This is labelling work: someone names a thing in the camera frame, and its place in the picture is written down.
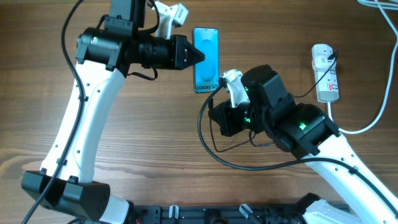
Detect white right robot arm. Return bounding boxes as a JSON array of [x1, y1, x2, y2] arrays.
[[208, 65, 397, 223]]

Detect white power strip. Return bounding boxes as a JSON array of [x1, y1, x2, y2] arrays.
[[314, 50, 340, 103]]

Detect white power strip cord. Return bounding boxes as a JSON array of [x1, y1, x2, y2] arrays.
[[326, 0, 398, 135]]

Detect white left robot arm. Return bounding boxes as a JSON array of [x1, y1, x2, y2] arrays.
[[21, 1, 205, 223]]

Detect white charger adapter plug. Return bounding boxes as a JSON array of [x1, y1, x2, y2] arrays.
[[312, 44, 335, 72]]

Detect black charging cable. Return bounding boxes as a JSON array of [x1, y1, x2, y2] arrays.
[[207, 49, 340, 154]]

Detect blue Galaxy smartphone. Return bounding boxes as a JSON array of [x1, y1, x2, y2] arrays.
[[193, 27, 219, 93]]

